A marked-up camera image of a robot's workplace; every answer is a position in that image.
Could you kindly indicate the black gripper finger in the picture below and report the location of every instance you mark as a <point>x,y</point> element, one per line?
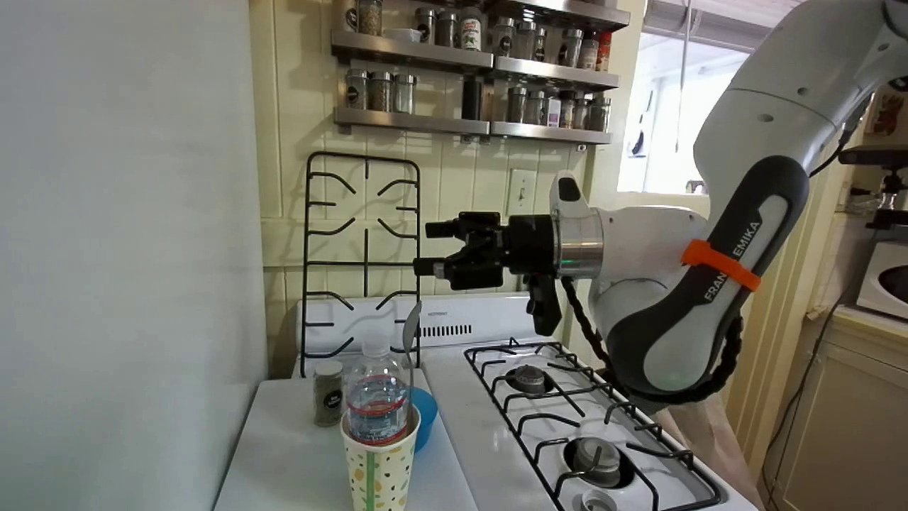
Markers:
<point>463,274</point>
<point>463,227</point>

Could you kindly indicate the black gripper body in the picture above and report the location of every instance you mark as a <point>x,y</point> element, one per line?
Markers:
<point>525,247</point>

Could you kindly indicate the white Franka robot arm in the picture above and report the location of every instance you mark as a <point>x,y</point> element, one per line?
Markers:
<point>776,115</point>

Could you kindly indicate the black mounted stove grate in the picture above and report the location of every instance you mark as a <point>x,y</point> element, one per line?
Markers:
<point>501,345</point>

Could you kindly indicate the steel spice shelf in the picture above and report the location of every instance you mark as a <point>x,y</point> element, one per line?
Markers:
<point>426,51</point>
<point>576,11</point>
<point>406,119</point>

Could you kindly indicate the black loose stove grate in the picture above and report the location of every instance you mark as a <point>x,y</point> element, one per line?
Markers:
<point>365,153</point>

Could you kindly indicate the round metal gas burner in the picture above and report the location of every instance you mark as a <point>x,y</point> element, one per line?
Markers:
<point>530,379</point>
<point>598,461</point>

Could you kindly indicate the glass spice jar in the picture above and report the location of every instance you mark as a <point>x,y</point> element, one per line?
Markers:
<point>525,35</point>
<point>473,30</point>
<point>403,91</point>
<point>538,103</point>
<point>365,14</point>
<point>447,30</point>
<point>575,47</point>
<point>554,108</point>
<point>426,27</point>
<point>503,35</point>
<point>598,110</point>
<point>379,91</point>
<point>518,101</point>
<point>598,47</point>
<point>355,88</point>
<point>572,108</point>

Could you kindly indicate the blue plastic bowl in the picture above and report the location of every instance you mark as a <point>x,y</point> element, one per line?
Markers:
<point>426,414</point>

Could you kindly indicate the clear plastic water bottle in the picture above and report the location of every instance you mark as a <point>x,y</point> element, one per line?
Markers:
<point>375,399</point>

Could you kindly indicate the white door with window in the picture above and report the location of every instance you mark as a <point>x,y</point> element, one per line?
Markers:
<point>663,115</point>

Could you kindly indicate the dotted paper cup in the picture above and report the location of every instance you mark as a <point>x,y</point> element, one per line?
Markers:
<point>379,471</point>

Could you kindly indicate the white gas stove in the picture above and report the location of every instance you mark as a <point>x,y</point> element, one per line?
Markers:
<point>293,455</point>

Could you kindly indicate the white refrigerator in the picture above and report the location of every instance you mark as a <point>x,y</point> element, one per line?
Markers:
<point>122,235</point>

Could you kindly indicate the cream kitchen cabinet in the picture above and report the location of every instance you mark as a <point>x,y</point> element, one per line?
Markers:
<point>852,426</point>

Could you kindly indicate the cream light switch plate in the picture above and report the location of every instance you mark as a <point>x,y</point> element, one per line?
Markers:
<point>524,189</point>

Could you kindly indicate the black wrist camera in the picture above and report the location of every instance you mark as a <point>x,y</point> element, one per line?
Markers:
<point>544,308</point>

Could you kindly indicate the small wall decoration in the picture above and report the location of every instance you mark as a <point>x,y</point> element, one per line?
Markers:
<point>891,116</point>

